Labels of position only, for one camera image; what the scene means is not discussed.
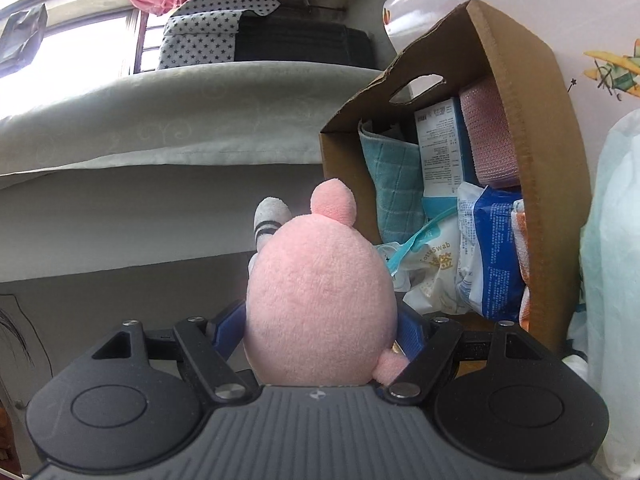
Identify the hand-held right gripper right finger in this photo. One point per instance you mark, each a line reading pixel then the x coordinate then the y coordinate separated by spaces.
pixel 412 332

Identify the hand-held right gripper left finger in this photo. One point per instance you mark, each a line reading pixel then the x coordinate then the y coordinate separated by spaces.
pixel 227 330

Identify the cotton swab packet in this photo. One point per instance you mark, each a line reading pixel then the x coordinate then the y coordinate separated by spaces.
pixel 435 265

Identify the pink plush toy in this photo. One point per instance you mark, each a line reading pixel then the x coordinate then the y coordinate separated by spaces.
pixel 320 300

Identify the blue wipes packet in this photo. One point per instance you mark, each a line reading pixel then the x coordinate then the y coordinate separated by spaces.
pixel 492 245

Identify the orange pink wipes packet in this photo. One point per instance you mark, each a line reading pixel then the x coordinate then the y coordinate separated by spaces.
pixel 522 250

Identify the teal quilted cloth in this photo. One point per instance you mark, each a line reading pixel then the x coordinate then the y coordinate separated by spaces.
pixel 395 185

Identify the blue and white packet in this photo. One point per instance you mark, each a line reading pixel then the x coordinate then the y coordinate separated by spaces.
pixel 440 150

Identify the pink knitted cloth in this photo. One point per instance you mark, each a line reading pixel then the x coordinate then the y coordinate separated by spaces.
pixel 490 135

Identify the brown cardboard box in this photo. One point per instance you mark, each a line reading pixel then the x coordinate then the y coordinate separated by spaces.
pixel 545 160

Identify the pale green plastic bag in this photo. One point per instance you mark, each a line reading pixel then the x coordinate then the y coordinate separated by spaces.
pixel 615 260

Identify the white patterned sheet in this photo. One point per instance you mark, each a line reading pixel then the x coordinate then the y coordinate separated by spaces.
pixel 150 110

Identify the black ribbed case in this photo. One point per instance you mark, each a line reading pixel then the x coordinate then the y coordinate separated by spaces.
pixel 300 42

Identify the star print cloth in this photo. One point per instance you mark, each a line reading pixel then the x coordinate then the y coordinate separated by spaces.
pixel 210 30

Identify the printed pink table cover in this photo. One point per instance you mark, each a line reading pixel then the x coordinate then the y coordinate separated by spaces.
pixel 550 10

